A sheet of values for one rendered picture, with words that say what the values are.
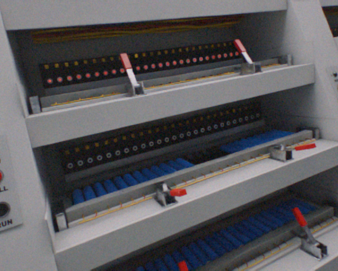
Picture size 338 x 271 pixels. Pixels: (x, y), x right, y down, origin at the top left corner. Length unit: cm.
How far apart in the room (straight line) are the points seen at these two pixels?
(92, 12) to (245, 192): 42
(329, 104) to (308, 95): 5
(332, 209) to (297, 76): 32
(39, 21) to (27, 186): 26
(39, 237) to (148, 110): 24
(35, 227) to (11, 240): 3
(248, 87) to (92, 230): 39
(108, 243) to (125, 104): 21
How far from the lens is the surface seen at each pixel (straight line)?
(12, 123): 40
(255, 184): 51
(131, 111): 42
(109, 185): 50
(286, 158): 57
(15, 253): 40
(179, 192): 36
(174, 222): 43
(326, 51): 74
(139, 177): 50
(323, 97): 69
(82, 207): 44
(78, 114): 40
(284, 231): 64
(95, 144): 55
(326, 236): 69
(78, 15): 48
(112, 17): 49
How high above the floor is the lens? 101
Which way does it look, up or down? 7 degrees up
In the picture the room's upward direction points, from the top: 16 degrees counter-clockwise
